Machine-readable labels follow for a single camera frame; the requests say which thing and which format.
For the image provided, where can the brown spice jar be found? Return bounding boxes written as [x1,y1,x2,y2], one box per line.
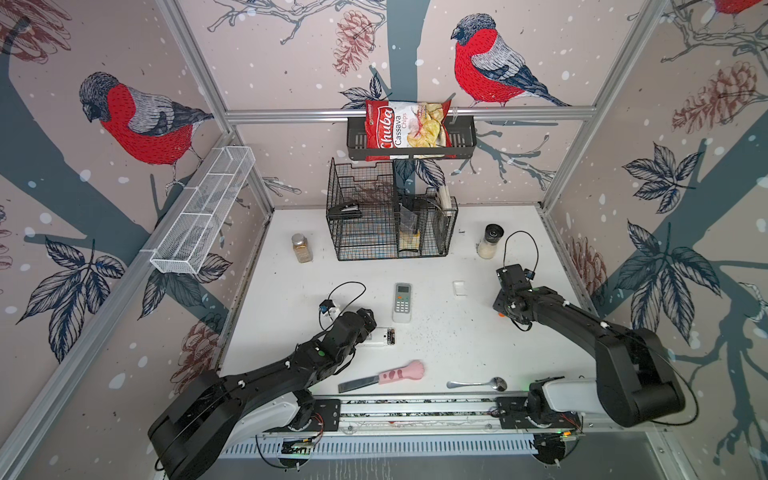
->
[291,233,312,263]

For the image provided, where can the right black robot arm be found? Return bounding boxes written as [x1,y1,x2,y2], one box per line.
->
[493,264,686,427]

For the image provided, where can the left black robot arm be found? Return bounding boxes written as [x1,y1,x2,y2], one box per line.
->
[148,308,377,479]

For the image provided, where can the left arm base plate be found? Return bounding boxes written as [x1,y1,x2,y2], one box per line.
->
[287,399,341,433]

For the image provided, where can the black stapler in basket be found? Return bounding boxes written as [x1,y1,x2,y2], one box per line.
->
[326,202,363,220]

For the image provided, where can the black lid shaker jar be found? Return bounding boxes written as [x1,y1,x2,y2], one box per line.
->
[476,224,504,260]

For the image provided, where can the red cassava chips bag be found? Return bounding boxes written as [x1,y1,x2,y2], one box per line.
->
[364,100,452,150]

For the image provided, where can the black wall shelf basket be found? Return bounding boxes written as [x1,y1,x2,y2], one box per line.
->
[346,116,477,161]

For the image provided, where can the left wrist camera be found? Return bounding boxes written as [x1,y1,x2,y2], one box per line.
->
[318,298,341,320]

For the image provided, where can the white battery cover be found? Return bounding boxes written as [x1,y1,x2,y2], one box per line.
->
[453,281,467,297]

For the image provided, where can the metal spoon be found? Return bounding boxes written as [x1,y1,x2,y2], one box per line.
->
[446,377,508,392]

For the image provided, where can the black wire basket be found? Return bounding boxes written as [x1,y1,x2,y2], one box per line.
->
[326,159,459,261]

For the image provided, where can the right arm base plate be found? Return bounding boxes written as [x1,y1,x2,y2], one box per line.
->
[489,396,582,430]

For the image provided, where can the pink handled knife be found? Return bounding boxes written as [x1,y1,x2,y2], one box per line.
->
[337,360,425,394]

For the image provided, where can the white remote control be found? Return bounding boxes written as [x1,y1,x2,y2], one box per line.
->
[359,327,396,347]
[392,283,413,323]

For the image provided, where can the white wire wall shelf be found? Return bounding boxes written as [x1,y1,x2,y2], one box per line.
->
[150,146,255,275]

